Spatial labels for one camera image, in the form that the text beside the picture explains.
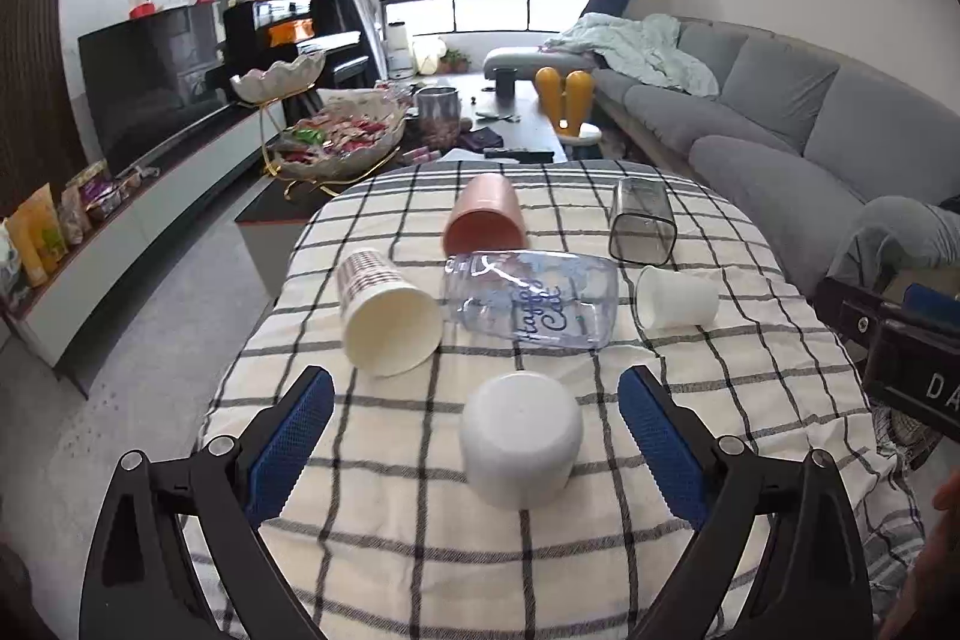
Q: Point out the white plastic cup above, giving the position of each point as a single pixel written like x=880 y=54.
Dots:
x=519 y=436

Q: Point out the dark mug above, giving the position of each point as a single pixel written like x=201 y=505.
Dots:
x=505 y=83

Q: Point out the pink plastic cup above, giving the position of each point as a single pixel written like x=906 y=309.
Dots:
x=486 y=216

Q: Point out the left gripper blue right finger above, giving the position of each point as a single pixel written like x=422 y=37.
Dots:
x=811 y=581

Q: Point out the person's right hand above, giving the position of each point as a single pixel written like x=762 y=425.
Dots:
x=930 y=568

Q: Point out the white tv cabinet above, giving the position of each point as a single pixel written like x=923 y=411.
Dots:
x=191 y=172

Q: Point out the small white disposable cup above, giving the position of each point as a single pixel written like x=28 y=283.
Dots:
x=669 y=299

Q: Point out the smoky clear square cup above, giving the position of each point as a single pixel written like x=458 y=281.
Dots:
x=641 y=225

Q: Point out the clear jar of nuts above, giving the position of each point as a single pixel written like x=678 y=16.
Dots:
x=439 y=116

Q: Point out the black remote control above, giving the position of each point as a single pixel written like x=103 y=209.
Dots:
x=520 y=156

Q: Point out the black television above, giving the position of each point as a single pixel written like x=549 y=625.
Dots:
x=145 y=80

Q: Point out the checkered tablecloth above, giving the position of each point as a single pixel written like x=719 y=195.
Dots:
x=382 y=537

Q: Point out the patterned paper cup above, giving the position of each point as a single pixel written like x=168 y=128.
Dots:
x=386 y=317

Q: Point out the black upright piano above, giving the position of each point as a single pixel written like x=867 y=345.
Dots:
x=260 y=33

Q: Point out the white papers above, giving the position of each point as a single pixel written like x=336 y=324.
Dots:
x=469 y=155

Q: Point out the orange snack bag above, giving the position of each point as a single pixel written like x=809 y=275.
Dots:
x=35 y=231

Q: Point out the black coffee table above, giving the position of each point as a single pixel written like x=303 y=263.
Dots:
x=271 y=224

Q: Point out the two-tier snack bowl stand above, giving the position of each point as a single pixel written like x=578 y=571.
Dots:
x=346 y=134

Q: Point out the grey sectional sofa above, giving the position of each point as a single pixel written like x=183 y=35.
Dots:
x=847 y=172

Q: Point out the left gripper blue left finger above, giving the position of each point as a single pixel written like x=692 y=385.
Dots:
x=140 y=579

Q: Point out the clear printed plastic cup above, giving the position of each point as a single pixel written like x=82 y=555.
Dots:
x=554 y=299

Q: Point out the light green blanket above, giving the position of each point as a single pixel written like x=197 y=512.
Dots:
x=646 y=50

